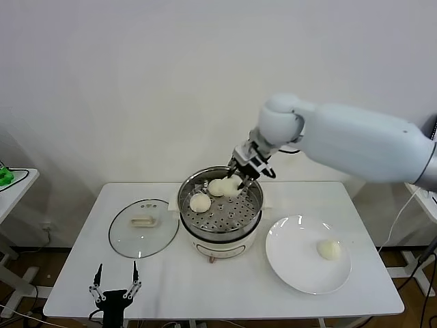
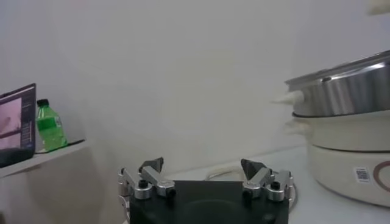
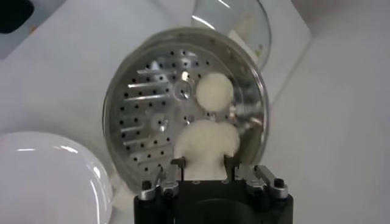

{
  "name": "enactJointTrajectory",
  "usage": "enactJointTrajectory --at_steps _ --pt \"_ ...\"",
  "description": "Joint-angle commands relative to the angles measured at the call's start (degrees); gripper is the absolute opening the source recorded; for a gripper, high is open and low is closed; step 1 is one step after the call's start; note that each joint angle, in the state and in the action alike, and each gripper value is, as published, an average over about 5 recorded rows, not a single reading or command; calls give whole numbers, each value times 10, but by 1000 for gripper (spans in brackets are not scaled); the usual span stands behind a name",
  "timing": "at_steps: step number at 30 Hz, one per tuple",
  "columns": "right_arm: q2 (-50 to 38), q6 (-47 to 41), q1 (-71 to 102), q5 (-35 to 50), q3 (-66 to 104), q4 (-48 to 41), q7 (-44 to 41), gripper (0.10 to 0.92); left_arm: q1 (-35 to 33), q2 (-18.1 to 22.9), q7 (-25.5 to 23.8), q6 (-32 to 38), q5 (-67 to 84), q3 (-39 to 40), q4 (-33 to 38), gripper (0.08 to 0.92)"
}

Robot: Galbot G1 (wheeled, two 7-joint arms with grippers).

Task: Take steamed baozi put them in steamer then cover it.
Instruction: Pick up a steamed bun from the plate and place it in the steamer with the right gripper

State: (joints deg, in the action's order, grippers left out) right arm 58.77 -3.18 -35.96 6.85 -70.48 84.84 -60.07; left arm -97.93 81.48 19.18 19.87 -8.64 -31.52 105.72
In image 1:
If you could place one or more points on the green plastic bottle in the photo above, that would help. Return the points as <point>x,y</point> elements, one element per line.
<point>5,176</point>

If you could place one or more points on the stainless steel steamer basket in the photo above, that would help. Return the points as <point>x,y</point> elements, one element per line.
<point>235,215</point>

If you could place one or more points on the round glass pot lid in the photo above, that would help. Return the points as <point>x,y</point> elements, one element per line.
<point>143,239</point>

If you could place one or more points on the cream electric cooking pot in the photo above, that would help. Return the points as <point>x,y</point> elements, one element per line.
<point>222,251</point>

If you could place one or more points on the white steamed baozi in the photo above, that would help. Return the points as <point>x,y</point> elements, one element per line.
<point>200,202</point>
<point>231,185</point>
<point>215,187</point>
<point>328,250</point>

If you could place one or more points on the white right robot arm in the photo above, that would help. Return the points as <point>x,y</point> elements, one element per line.
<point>341,136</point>

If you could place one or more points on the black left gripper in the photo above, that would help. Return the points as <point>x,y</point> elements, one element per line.
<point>112,304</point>

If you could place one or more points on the white wall socket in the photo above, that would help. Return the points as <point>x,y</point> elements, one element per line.
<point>46,225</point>

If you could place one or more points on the large white round plate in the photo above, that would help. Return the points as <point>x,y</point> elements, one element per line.
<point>293,256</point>

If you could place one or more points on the white side table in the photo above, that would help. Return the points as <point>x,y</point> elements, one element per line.
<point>13,201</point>
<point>428,205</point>

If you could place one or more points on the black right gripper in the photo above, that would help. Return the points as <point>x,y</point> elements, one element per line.
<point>246,165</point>

